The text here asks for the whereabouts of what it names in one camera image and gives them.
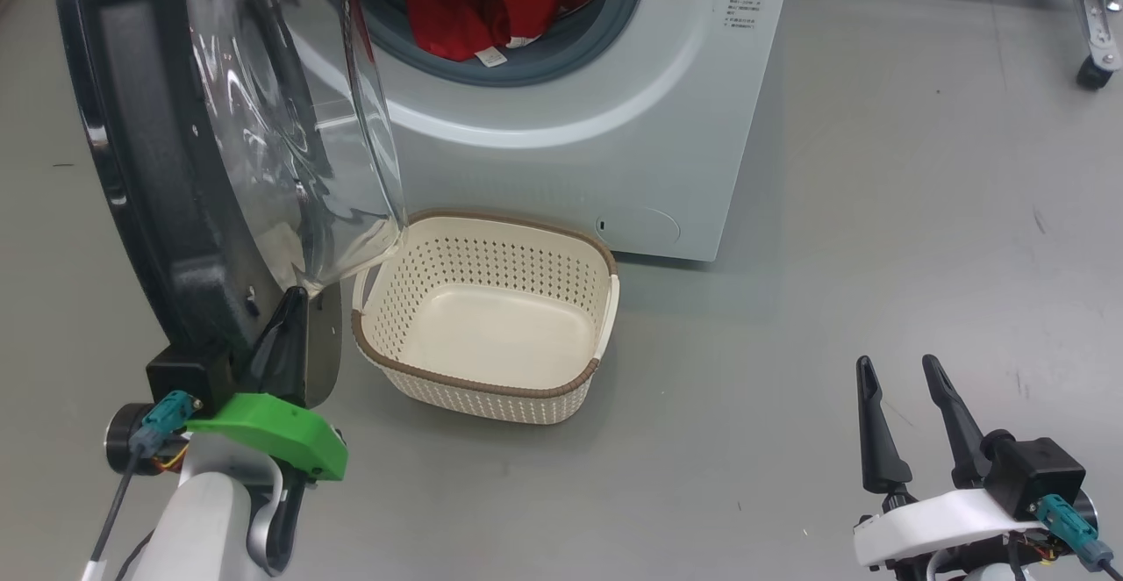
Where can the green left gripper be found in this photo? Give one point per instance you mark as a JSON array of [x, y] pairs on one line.
[[281, 432]]

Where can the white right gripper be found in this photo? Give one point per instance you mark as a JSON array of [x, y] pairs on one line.
[[930, 524]]

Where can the round glass washing machine door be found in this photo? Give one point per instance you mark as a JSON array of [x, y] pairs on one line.
[[158, 168]]

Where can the cream perforated laundry basket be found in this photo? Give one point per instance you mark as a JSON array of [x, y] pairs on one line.
[[491, 335]]

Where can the white front-load washing machine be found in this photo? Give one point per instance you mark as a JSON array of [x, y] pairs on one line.
[[570, 151]]

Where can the black caster wheel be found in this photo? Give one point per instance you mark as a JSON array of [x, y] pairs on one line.
[[1094, 74]]

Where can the metal wheeled cart leg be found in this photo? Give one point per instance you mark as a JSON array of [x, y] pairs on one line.
[[1101, 2]]

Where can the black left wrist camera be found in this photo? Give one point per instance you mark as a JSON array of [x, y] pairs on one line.
[[189, 375]]

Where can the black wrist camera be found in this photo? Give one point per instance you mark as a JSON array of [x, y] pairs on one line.
[[189, 375], [1035, 471]]

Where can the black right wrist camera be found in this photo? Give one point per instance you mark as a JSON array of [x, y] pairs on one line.
[[1035, 471]]

